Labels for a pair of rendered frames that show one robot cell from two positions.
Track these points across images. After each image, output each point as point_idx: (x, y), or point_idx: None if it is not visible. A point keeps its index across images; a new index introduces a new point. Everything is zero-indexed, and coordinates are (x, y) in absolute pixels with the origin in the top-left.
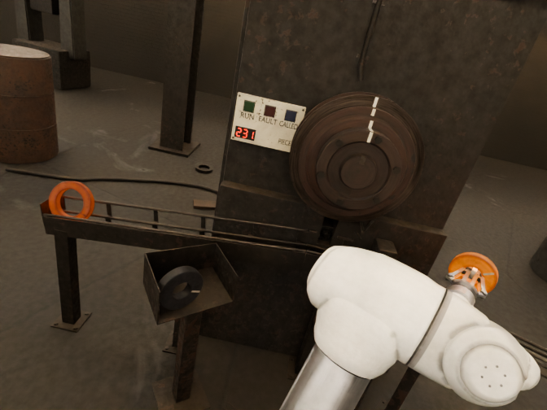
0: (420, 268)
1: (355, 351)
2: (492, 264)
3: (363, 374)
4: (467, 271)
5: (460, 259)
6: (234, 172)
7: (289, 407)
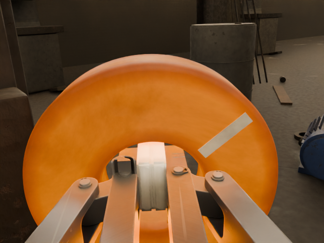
0: (19, 237)
1: None
2: (216, 74)
3: None
4: (114, 192)
5: (52, 143)
6: None
7: None
